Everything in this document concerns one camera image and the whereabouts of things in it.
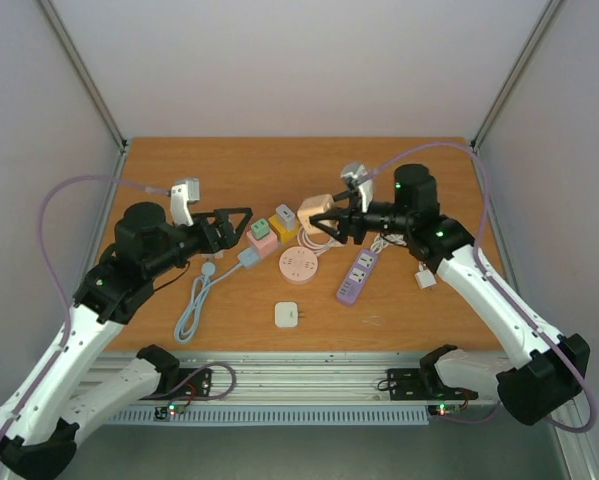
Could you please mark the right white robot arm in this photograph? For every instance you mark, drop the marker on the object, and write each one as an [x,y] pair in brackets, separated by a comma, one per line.
[543,369]

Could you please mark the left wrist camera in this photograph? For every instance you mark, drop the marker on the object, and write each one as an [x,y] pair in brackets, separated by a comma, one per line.
[184,193]

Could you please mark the yellow cube socket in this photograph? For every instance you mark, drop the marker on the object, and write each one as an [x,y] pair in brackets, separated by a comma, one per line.
[283,234]

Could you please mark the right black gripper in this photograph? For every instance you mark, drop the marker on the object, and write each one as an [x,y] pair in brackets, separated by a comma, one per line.
[356,225]

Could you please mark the green charger plug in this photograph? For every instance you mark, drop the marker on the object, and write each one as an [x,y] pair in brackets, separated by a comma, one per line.
[260,229]

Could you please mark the white flat charger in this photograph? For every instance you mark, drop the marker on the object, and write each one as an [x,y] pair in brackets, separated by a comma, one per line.
[287,314]

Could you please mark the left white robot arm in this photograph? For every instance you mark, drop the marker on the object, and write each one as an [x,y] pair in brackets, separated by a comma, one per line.
[43,422]

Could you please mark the aluminium rail frame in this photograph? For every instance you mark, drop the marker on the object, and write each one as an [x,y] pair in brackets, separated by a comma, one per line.
[303,378]

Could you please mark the beige cube socket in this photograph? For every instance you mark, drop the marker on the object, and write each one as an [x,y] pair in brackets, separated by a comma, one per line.
[311,206]

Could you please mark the purple power strip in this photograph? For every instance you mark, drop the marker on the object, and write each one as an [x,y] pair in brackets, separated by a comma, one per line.
[358,274]

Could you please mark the white 66W charger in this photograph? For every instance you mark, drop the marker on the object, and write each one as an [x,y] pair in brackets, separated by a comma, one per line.
[286,217]

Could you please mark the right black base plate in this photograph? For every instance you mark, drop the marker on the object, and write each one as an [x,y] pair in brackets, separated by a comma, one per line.
[409,384]

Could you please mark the pink round socket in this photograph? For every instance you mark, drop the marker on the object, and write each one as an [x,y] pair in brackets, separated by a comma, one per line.
[298,265]

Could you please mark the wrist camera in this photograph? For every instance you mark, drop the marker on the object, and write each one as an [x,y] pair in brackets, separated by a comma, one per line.
[184,193]
[357,179]

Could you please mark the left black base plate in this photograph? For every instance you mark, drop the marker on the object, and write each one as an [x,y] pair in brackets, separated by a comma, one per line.
[194,382]

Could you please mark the grey slotted cable duct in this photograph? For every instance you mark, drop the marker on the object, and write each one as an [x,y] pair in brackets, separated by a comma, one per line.
[263,416]

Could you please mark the small white charger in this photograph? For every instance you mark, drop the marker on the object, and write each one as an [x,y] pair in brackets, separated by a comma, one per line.
[425,279]

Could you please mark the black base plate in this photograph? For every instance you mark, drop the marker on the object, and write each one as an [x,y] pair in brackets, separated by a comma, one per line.
[194,382]
[409,384]

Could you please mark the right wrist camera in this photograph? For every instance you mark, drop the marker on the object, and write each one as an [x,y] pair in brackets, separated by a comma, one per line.
[357,179]

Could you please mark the pink cube socket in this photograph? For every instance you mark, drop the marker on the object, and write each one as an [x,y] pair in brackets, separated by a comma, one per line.
[265,246]

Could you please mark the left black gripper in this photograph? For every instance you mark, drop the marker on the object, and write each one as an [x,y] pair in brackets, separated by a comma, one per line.
[228,238]

